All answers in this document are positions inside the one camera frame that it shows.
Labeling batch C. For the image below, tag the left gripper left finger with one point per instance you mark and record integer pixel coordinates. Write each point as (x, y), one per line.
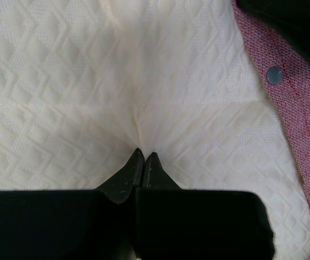
(105, 214)

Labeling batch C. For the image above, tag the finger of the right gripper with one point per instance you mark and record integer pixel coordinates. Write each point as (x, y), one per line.
(290, 19)

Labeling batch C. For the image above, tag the red printed pillowcase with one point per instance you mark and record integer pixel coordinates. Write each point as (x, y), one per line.
(286, 77)

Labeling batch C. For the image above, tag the cream memory foam pillow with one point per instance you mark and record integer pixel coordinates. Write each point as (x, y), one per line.
(85, 83)

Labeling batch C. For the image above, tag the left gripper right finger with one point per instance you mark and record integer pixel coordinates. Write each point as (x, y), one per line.
(156, 235)

